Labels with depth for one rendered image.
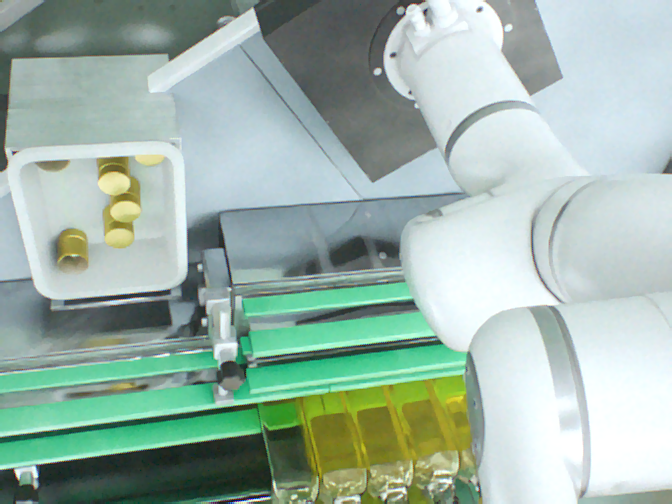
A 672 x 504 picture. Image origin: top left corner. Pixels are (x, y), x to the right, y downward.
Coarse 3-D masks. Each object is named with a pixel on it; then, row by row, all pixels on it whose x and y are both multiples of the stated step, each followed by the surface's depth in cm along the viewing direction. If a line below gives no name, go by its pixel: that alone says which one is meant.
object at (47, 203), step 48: (96, 144) 76; (144, 144) 77; (48, 192) 87; (96, 192) 88; (144, 192) 90; (48, 240) 90; (96, 240) 94; (144, 240) 95; (48, 288) 88; (96, 288) 90; (144, 288) 92
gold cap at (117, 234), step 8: (104, 216) 90; (104, 224) 89; (112, 224) 88; (120, 224) 88; (128, 224) 89; (104, 232) 88; (112, 232) 87; (120, 232) 88; (128, 232) 88; (112, 240) 88; (120, 240) 89; (128, 240) 89; (120, 248) 90
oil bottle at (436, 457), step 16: (400, 384) 98; (416, 384) 98; (432, 384) 98; (400, 400) 96; (416, 400) 96; (432, 400) 97; (400, 416) 95; (416, 416) 95; (432, 416) 95; (416, 432) 93; (432, 432) 93; (448, 432) 94; (416, 448) 92; (432, 448) 92; (448, 448) 92; (416, 464) 91; (432, 464) 91; (448, 464) 91; (416, 480) 92; (432, 480) 91
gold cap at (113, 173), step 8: (96, 160) 84; (104, 160) 83; (112, 160) 82; (120, 160) 83; (128, 160) 85; (104, 168) 82; (112, 168) 82; (120, 168) 82; (128, 168) 83; (104, 176) 81; (112, 176) 82; (120, 176) 82; (128, 176) 82; (104, 184) 82; (112, 184) 82; (120, 184) 83; (128, 184) 83; (112, 192) 83; (120, 192) 83
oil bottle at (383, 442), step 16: (352, 400) 96; (368, 400) 96; (384, 400) 96; (368, 416) 94; (384, 416) 94; (368, 432) 93; (384, 432) 93; (400, 432) 93; (368, 448) 91; (384, 448) 91; (400, 448) 92; (368, 464) 90; (384, 464) 90; (400, 464) 90; (368, 480) 91; (384, 480) 89; (400, 480) 89
